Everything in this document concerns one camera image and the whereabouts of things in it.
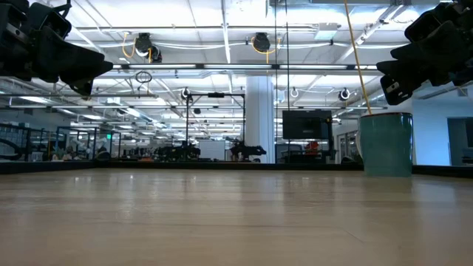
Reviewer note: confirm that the black background robot station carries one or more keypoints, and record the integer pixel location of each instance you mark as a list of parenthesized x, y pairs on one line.
[(187, 122)]

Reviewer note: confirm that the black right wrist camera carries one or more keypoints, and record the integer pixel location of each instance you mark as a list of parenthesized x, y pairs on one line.
[(425, 22)]

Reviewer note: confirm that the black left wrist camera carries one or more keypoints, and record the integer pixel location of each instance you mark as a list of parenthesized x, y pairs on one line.
[(51, 18)]

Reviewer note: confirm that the teal ceramic mug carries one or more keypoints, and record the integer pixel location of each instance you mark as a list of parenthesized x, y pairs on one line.
[(386, 147)]

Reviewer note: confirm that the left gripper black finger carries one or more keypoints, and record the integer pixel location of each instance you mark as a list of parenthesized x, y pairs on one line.
[(70, 59), (83, 86)]

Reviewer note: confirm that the white building column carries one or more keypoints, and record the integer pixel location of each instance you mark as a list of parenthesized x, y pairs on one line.
[(260, 118)]

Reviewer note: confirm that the black storage shelving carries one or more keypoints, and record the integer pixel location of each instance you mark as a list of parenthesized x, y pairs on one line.
[(15, 142)]

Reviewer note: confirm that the black monitor screen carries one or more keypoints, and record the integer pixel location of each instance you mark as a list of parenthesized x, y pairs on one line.
[(306, 124)]

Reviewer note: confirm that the black aluminium table frame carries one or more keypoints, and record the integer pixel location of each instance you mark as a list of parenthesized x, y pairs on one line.
[(221, 166)]

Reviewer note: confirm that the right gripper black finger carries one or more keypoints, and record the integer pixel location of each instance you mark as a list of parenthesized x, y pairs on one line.
[(397, 90), (428, 59)]

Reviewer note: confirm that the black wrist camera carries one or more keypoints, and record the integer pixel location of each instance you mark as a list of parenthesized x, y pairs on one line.
[(425, 22), (51, 18)]

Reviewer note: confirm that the white board panel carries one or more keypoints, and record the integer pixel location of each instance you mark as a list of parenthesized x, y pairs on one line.
[(211, 149)]

